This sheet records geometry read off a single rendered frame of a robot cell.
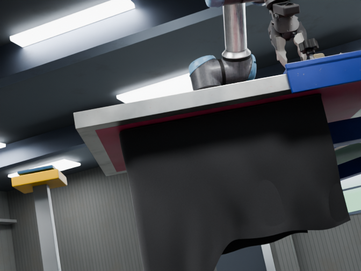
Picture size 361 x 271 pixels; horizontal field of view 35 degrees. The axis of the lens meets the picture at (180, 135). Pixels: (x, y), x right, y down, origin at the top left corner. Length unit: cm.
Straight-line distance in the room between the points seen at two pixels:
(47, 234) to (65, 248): 1048
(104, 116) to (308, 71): 46
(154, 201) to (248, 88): 33
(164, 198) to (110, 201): 1041
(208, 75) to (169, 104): 102
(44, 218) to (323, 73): 85
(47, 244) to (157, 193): 46
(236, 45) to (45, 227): 107
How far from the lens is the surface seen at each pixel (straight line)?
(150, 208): 129
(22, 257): 1267
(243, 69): 230
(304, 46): 135
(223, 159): 131
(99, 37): 541
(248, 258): 211
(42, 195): 166
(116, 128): 132
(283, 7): 161
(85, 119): 127
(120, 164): 169
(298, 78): 130
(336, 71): 133
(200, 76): 228
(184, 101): 127
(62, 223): 1217
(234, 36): 227
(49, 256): 164
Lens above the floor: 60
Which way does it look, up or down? 14 degrees up
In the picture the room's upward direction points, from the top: 11 degrees counter-clockwise
